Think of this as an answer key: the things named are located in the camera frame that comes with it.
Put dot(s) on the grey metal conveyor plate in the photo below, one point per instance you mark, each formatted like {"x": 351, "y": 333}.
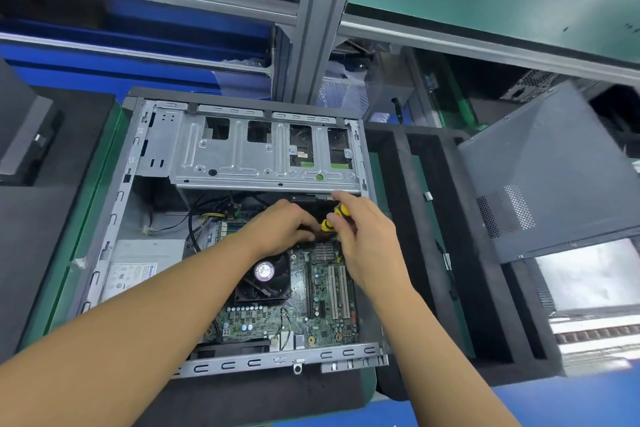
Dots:
{"x": 590, "y": 277}

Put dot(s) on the silver power supply unit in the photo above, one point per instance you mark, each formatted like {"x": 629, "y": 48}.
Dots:
{"x": 140, "y": 267}

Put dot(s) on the dark grey computer case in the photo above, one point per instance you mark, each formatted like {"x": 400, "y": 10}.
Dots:
{"x": 250, "y": 141}

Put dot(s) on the thick aluminium frame post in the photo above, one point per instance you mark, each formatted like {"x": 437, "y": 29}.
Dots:
{"x": 320, "y": 16}

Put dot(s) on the green motherboard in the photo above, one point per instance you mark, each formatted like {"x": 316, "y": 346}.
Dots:
{"x": 300, "y": 312}

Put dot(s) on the aluminium conveyor frame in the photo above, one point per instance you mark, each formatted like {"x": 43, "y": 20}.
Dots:
{"x": 600, "y": 337}

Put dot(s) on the person's left hand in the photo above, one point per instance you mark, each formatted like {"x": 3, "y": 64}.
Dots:
{"x": 285, "y": 227}

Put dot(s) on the grey case side panel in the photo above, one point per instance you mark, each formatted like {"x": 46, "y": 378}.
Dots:
{"x": 560, "y": 177}

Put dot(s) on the silver computer case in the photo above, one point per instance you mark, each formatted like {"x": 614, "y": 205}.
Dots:
{"x": 25, "y": 126}

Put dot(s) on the distant computer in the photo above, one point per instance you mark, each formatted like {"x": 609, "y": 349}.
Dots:
{"x": 535, "y": 86}

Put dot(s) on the person's left forearm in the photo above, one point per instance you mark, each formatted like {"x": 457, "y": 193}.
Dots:
{"x": 120, "y": 342}

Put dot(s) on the black CPU fan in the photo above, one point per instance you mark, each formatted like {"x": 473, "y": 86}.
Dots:
{"x": 262, "y": 272}

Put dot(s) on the person's right forearm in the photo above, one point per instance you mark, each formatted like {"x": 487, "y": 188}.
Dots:
{"x": 450, "y": 362}

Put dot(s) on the person's right hand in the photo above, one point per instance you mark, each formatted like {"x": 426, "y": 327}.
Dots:
{"x": 370, "y": 241}

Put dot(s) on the black divided foam tray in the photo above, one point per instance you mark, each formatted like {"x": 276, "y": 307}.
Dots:
{"x": 450, "y": 262}

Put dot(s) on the clear plastic bag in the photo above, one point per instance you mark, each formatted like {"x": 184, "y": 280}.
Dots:
{"x": 345, "y": 91}

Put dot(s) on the blue plastic crate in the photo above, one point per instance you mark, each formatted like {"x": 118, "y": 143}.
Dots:
{"x": 130, "y": 51}

